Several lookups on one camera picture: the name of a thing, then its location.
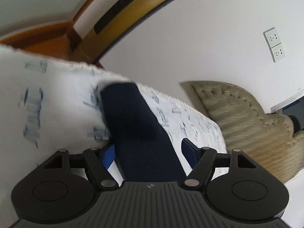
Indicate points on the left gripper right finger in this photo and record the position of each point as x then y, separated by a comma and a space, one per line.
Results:
202, 161

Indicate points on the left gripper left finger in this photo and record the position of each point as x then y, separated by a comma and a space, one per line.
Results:
97, 163

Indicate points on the wooden gold wardrobe frame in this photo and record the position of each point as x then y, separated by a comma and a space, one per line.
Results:
77, 30

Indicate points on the white script-printed bedspread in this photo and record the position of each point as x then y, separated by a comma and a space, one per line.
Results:
48, 104

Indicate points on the olive tufted headboard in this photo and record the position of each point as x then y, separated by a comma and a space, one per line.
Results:
270, 139

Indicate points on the navy and grey sweater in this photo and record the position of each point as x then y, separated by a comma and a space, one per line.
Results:
143, 148

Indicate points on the white wall socket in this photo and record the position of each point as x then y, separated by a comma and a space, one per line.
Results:
274, 43

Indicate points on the window with white frame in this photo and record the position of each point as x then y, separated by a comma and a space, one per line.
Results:
293, 108

